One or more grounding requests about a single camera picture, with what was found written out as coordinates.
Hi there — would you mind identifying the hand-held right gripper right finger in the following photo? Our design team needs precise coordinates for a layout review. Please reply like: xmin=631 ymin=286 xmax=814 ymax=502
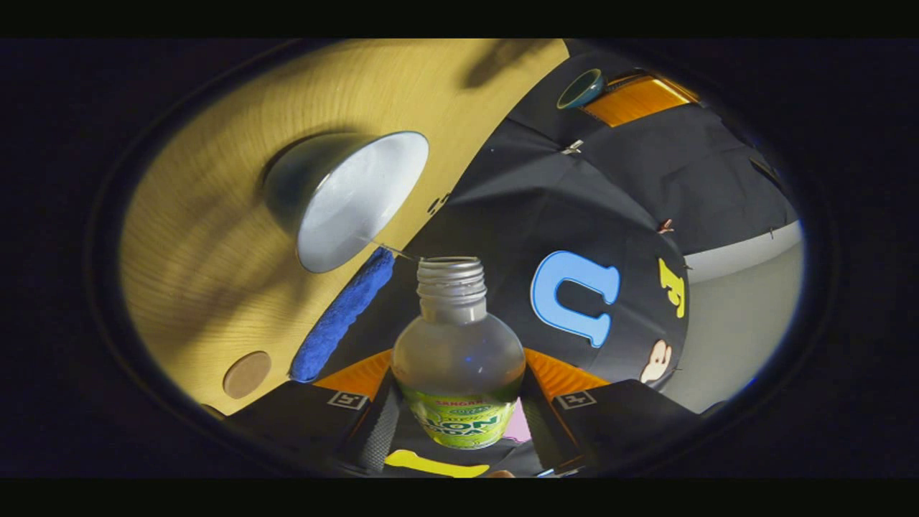
xmin=521 ymin=348 xmax=702 ymax=475

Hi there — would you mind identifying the black backdrop cloth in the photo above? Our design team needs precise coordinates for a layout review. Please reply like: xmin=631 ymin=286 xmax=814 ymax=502
xmin=316 ymin=39 xmax=801 ymax=478

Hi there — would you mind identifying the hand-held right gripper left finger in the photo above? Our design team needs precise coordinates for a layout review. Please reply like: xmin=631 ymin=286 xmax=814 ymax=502
xmin=201 ymin=350 xmax=403 ymax=475

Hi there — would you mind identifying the teal teacup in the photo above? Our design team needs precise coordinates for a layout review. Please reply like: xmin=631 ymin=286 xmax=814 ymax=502
xmin=262 ymin=131 xmax=430 ymax=274

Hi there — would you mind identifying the blue towel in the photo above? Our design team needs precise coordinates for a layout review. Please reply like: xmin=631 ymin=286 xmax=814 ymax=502
xmin=289 ymin=248 xmax=396 ymax=383

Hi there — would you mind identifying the silver green water bottle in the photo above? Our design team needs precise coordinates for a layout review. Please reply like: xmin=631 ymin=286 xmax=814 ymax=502
xmin=391 ymin=256 xmax=527 ymax=450

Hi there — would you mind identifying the round cork coaster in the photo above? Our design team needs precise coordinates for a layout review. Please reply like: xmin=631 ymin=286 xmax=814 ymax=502
xmin=223 ymin=350 xmax=272 ymax=400

